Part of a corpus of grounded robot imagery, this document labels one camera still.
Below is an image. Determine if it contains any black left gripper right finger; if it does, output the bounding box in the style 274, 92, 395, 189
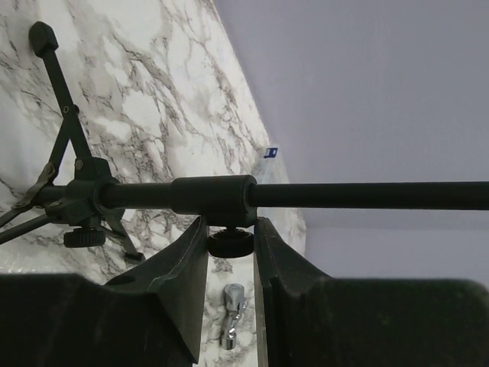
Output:
254, 218, 488, 366

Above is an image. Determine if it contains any silver metal bracket part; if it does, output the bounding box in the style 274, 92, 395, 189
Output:
220, 283, 246, 350

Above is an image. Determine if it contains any clear plastic screw box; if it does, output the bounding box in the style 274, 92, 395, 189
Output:
252, 146, 287, 184

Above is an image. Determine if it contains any black tripod microphone stand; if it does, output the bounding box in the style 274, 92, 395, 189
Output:
1, 21, 488, 261

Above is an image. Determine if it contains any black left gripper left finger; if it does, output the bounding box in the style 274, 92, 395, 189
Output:
1, 218, 208, 366

